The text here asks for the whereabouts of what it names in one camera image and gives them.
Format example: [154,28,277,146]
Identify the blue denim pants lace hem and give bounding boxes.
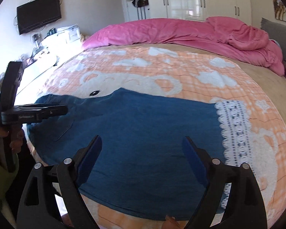
[27,88,251,220]

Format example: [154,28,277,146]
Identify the left hand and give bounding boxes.
[0,125,24,165]

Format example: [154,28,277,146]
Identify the right hand red nails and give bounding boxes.
[161,215,181,229]

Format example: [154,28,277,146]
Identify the white cluttered desk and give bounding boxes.
[0,23,83,106]

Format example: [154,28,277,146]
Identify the tan bed sheet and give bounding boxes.
[133,42,286,134]

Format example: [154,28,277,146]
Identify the orange white bear blanket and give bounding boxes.
[26,47,286,228]

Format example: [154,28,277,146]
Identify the pink duvet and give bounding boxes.
[83,17,285,76]

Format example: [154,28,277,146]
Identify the grey quilted headboard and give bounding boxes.
[261,18,286,59]

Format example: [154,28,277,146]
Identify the white glossy wardrobe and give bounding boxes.
[122,0,252,25]

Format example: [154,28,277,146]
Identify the black wall television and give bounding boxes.
[16,0,62,35]

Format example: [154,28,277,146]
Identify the floral wall painting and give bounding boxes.
[272,0,286,22]

